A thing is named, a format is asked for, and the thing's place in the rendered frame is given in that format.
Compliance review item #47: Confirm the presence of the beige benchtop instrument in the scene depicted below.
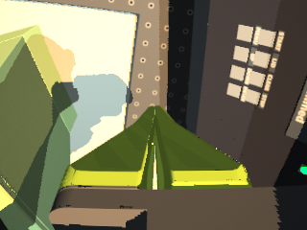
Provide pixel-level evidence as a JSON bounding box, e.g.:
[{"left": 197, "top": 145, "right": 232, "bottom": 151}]
[{"left": 186, "top": 0, "right": 307, "bottom": 188}]

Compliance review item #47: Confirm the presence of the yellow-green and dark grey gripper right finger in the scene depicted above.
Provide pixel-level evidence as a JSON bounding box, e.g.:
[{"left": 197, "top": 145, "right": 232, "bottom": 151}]
[{"left": 155, "top": 105, "right": 252, "bottom": 190}]

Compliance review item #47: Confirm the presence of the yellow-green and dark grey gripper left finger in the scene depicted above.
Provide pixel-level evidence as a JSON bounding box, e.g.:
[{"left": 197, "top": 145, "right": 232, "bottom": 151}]
[{"left": 59, "top": 106, "right": 155, "bottom": 189}]

